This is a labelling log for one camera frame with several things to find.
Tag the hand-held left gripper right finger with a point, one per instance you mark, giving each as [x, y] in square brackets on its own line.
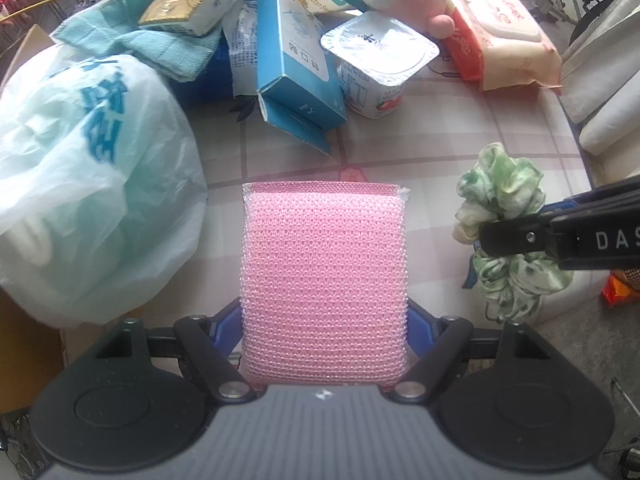
[422, 332]

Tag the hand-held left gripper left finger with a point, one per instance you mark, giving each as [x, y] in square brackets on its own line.
[227, 327]

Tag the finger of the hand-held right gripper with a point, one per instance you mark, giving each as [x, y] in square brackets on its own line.
[600, 197]
[515, 237]

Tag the green white scrunchie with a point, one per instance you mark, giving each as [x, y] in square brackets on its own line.
[500, 180]

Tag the pink mesh sponge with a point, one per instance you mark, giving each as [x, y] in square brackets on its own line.
[325, 270]

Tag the white yogurt cup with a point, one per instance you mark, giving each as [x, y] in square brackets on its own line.
[380, 50]

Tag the blue cardboard box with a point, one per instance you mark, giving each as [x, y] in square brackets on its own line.
[295, 60]

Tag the blue white plastic package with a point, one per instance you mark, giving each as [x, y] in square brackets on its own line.
[242, 45]

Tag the teal cloth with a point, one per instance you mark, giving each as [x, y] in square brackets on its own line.
[150, 45]

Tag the gold tissue pack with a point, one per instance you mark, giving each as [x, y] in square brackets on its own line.
[192, 2]

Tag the orange snack packet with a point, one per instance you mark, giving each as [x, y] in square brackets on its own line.
[622, 290]

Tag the checked floral tablecloth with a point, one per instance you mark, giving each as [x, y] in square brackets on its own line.
[450, 130]

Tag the white plastic bag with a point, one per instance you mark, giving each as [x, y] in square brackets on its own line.
[90, 200]

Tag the red cream wet wipes pack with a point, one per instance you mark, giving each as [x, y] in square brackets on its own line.
[500, 25]

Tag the yellow pole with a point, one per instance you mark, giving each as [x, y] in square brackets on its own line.
[35, 5]

